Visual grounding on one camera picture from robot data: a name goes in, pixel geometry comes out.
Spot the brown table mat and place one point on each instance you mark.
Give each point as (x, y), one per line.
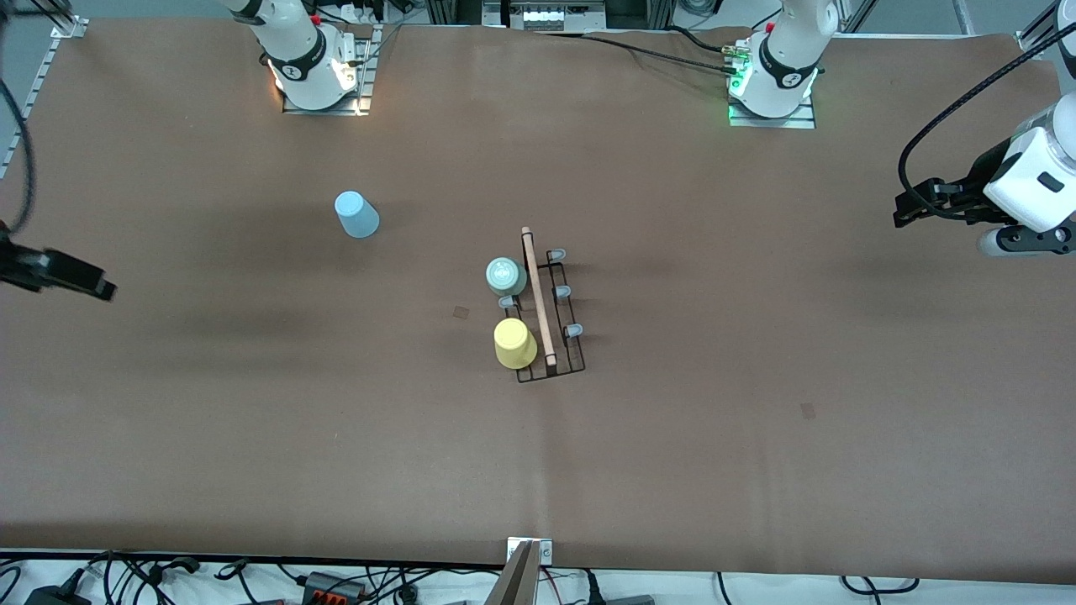
(588, 470)

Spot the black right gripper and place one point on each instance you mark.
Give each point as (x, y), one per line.
(18, 265)

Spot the black orange connector block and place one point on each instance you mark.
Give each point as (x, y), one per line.
(332, 586)

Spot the grey metal profile bar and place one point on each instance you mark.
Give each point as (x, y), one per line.
(514, 584)

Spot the pale green plastic cup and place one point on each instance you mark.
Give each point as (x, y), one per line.
(506, 276)

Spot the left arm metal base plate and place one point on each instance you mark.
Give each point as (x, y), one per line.
(794, 120)

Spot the metal corner bracket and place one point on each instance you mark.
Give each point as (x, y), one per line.
(1030, 44)

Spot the white power strip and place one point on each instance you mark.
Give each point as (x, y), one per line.
(551, 17)

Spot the yellow plastic cup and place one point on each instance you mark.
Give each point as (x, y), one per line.
(514, 343)

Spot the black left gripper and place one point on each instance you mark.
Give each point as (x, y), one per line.
(973, 190)

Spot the small metal edge bracket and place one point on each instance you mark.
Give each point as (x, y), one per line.
(545, 552)

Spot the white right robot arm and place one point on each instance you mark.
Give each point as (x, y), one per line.
(298, 50)

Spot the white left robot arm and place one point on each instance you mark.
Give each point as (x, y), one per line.
(1025, 181)

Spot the perforated metal rail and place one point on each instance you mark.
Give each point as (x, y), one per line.
(38, 80)

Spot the black plug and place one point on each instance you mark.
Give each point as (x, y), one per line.
(592, 590)

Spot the light blue plastic cup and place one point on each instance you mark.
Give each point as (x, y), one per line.
(358, 215)

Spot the black power adapter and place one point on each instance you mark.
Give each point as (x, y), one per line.
(55, 596)

